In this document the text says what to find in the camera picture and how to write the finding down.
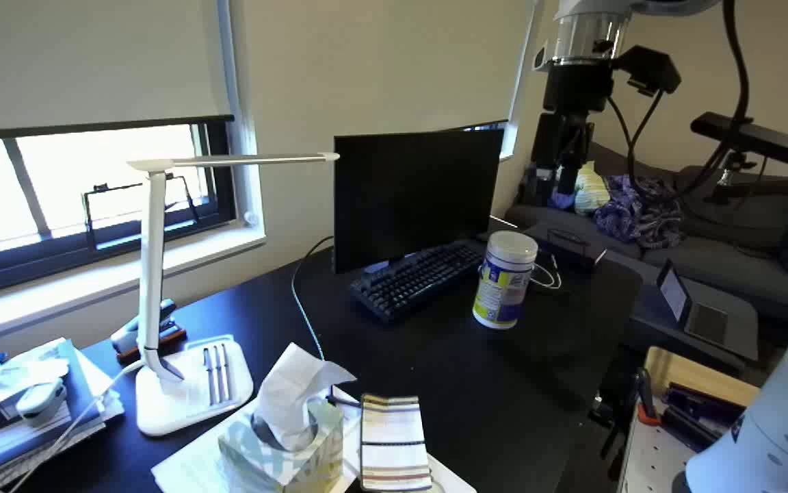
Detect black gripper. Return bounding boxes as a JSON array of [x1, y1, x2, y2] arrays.
[[531, 63, 612, 170]]

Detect white desk lamp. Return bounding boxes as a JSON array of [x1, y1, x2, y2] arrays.
[[133, 155, 335, 438]]

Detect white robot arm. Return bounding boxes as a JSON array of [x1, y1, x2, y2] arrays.
[[531, 0, 717, 172]]

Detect silver pen on lamp base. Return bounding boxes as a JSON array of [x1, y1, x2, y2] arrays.
[[201, 346, 216, 409]]

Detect purple patterned cloth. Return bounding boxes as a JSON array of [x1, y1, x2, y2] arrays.
[[594, 175, 684, 249]]

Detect white wipes canister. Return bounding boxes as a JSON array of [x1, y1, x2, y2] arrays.
[[474, 230, 538, 330]]

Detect black computer monitor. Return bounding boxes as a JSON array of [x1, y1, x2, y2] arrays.
[[334, 126, 502, 271]]

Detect grey couch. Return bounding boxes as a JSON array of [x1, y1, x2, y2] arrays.
[[506, 144, 788, 313]]

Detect open laptop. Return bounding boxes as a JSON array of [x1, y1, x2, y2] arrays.
[[657, 263, 757, 360]]

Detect black keyboard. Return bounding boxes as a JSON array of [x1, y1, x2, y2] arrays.
[[350, 241, 485, 324]]

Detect striped folded cloth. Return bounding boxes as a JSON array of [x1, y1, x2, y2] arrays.
[[357, 396, 433, 493]]

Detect tissue box with tissue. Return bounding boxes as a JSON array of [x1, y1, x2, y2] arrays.
[[218, 342, 352, 493]]

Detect black stapler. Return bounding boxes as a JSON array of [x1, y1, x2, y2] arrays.
[[107, 300, 189, 361]]

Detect white paper sheet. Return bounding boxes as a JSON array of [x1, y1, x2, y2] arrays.
[[151, 393, 476, 493]]

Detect white roller blind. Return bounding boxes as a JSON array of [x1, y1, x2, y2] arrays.
[[0, 0, 230, 130]]

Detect stack of books and papers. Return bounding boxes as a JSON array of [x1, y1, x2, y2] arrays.
[[0, 339, 123, 486]]

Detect black camera on mount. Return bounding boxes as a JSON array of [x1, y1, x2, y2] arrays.
[[612, 46, 680, 97]]

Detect black sensor bar camera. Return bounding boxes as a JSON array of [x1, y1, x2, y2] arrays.
[[688, 112, 788, 164]]

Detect grey monitor cable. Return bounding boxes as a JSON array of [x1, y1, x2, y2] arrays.
[[286, 234, 335, 361]]

